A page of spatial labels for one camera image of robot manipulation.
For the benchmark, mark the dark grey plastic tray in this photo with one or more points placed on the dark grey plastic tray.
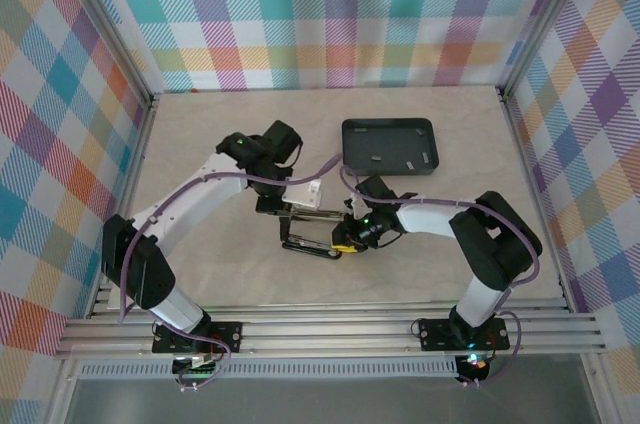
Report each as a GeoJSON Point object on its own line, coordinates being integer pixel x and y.
{"type": "Point", "coordinates": [390, 144]}

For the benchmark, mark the aluminium side rail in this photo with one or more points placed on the aluminium side rail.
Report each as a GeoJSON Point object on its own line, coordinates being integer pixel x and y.
{"type": "Point", "coordinates": [528, 169]}
{"type": "Point", "coordinates": [135, 169]}

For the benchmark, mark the aluminium mounting beam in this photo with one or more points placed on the aluminium mounting beam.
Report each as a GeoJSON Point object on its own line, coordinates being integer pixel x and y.
{"type": "Point", "coordinates": [325, 334]}

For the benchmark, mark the stapler with silver base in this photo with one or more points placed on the stapler with silver base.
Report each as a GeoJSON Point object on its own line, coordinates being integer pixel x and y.
{"type": "Point", "coordinates": [315, 216]}

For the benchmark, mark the control board orange part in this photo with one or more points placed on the control board orange part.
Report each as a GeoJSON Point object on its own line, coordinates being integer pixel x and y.
{"type": "Point", "coordinates": [475, 364]}

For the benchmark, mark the control board green connector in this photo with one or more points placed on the control board green connector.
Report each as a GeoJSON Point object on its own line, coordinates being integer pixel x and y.
{"type": "Point", "coordinates": [197, 369]}

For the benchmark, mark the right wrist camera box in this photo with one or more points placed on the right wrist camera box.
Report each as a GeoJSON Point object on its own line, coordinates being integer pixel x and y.
{"type": "Point", "coordinates": [357, 205]}

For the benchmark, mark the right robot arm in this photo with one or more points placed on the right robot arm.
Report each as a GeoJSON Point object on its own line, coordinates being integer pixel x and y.
{"type": "Point", "coordinates": [425, 216]}

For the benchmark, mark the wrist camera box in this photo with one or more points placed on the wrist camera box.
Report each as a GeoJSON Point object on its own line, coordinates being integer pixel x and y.
{"type": "Point", "coordinates": [357, 205]}
{"type": "Point", "coordinates": [305, 196]}

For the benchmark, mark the aluminium frame post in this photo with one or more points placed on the aluminium frame post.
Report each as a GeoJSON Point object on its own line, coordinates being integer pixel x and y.
{"type": "Point", "coordinates": [545, 19]}
{"type": "Point", "coordinates": [107, 19]}

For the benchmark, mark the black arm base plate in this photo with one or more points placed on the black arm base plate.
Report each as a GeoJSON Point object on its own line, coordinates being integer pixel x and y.
{"type": "Point", "coordinates": [227, 336]}
{"type": "Point", "coordinates": [435, 336]}

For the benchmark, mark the black stapler with label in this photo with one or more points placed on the black stapler with label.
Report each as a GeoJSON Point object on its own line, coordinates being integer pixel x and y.
{"type": "Point", "coordinates": [310, 248]}

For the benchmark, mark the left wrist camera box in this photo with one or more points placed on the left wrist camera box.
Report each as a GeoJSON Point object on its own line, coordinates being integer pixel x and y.
{"type": "Point", "coordinates": [305, 196]}

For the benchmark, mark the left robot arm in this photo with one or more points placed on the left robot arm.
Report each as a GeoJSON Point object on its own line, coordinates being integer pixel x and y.
{"type": "Point", "coordinates": [200, 189]}

